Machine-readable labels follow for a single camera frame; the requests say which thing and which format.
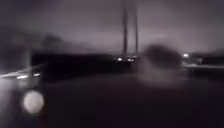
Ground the tall thin pole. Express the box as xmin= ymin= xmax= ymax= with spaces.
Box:
xmin=132 ymin=0 xmax=140 ymax=55
xmin=121 ymin=0 xmax=130 ymax=56

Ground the dark bush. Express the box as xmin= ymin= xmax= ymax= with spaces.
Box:
xmin=143 ymin=43 xmax=183 ymax=70

